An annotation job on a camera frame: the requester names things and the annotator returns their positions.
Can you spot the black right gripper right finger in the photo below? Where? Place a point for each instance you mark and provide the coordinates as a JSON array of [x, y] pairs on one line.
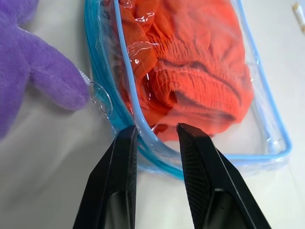
[[212, 181]]

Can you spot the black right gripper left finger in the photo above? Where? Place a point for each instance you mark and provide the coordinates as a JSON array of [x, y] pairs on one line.
[[112, 181]]

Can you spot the clear plastic pouch blue trim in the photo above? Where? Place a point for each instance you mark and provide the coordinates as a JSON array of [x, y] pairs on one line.
[[269, 112]]

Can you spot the orange cloth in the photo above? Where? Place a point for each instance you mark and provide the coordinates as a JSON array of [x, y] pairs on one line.
[[190, 59]]

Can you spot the clear suction cup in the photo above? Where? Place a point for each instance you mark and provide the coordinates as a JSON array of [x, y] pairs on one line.
[[101, 100]]

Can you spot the purple plush toy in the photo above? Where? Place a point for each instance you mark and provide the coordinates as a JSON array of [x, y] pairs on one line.
[[31, 71]]

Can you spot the small cream sticker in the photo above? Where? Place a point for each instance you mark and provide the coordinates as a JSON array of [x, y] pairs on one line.
[[298, 14]]

